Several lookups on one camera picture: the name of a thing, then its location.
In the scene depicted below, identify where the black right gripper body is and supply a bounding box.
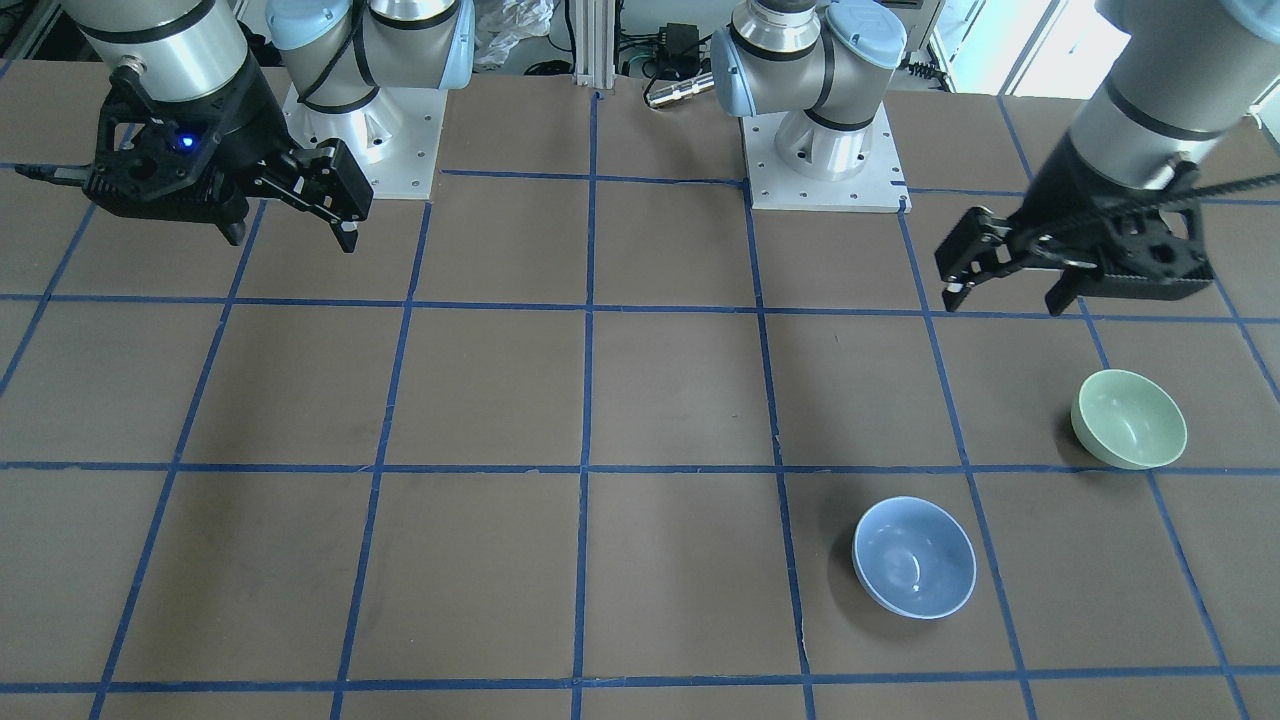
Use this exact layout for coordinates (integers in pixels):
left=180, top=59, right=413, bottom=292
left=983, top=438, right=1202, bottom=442
left=183, top=68, right=298, bottom=246

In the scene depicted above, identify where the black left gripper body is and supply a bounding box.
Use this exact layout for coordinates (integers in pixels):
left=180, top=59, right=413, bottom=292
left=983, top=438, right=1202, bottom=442
left=1015, top=136, right=1179, bottom=301

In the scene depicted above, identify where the green ceramic bowl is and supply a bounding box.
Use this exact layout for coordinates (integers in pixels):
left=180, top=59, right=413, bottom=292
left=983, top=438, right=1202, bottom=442
left=1070, top=369, right=1189, bottom=470

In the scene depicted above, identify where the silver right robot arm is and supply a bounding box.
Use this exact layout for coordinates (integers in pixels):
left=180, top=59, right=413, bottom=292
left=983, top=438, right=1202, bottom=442
left=24, top=1, right=475, bottom=252

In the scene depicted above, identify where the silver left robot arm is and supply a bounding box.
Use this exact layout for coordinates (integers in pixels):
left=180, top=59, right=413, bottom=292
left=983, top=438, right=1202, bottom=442
left=710, top=1, right=1279, bottom=316

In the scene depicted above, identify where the blue ceramic bowl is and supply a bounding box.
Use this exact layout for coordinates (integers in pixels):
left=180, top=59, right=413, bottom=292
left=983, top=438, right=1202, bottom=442
left=850, top=496, right=979, bottom=621

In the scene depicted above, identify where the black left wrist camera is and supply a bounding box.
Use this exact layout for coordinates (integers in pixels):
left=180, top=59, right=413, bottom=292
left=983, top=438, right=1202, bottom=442
left=1076, top=158, right=1215, bottom=301

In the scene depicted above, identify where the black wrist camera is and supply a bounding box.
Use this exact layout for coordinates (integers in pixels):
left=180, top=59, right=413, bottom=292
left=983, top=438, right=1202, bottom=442
left=1076, top=158, right=1215, bottom=301
left=81, top=67, right=246, bottom=228

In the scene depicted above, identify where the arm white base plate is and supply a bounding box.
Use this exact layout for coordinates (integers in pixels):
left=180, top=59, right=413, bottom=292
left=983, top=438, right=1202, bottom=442
left=283, top=87, right=449, bottom=200
left=740, top=106, right=913, bottom=214

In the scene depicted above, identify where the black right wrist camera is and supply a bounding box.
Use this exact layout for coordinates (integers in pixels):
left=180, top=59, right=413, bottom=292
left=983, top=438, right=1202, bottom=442
left=81, top=67, right=246, bottom=228

